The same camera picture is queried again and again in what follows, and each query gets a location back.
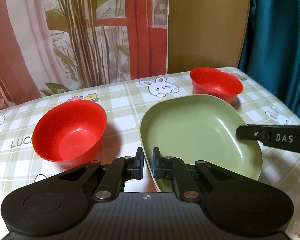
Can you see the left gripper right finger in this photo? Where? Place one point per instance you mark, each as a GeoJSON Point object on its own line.
{"type": "Point", "coordinates": [175, 170]}

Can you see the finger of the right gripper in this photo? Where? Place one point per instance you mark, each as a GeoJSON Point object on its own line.
{"type": "Point", "coordinates": [276, 136]}

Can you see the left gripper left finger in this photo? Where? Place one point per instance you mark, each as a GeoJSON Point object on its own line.
{"type": "Point", "coordinates": [111, 178]}

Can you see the green square plate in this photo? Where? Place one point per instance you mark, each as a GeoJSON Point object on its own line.
{"type": "Point", "coordinates": [199, 127]}

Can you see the red plastic bowl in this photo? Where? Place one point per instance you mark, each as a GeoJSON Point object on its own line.
{"type": "Point", "coordinates": [71, 133]}
{"type": "Point", "coordinates": [212, 81]}

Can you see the teal curtain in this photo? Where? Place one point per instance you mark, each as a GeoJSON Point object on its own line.
{"type": "Point", "coordinates": [271, 50]}

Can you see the wooden headboard panel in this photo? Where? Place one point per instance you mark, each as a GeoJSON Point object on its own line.
{"type": "Point", "coordinates": [205, 33]}

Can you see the printed room scene backdrop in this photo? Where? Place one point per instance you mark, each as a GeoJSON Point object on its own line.
{"type": "Point", "coordinates": [49, 47]}

